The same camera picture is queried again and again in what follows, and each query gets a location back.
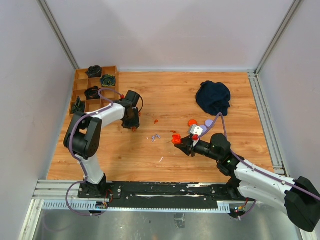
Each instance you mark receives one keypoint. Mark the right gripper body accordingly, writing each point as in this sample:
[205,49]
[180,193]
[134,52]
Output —
[193,150]

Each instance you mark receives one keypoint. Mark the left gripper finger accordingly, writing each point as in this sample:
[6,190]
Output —
[127,127]
[136,125]

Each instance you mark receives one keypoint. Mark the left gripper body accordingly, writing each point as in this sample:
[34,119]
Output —
[134,116]

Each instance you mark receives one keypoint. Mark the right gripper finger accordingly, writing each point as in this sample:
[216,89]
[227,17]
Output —
[184,148]
[187,141]

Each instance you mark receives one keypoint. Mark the orange earbud charging case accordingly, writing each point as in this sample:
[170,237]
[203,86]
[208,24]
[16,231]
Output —
[176,139]

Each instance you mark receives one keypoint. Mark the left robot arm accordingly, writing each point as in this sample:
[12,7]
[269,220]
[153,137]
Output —
[83,139]

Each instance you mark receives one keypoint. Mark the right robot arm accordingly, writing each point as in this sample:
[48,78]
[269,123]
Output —
[296,198]

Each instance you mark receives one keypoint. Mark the green yellow rolled tie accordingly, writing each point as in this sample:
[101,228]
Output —
[108,80]

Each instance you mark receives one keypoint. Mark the wooden compartment tray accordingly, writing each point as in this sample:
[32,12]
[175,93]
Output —
[82,82]

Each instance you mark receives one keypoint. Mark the black orange rolled tie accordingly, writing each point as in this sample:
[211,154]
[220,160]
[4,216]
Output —
[92,93]

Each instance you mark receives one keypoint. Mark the black rolled tie top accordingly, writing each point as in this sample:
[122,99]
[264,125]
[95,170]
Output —
[94,71]

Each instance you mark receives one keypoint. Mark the dark green folded tie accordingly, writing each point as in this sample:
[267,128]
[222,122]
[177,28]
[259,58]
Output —
[78,106]

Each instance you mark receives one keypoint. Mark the navy blue cloth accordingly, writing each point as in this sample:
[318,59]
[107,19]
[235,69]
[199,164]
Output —
[213,98]

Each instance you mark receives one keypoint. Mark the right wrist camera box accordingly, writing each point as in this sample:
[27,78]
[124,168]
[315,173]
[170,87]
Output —
[195,132]

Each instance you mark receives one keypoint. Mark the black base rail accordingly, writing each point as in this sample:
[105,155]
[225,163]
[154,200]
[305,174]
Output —
[160,195]

